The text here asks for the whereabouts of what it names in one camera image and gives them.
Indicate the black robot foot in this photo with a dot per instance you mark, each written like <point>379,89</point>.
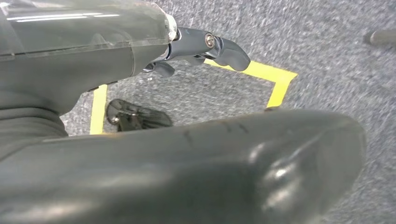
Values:
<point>139,119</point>

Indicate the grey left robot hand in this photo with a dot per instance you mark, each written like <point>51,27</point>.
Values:
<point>185,173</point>

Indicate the steel workbench table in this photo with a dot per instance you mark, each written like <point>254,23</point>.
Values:
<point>383,37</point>

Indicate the yellow floor tape square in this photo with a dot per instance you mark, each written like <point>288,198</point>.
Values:
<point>278,80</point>

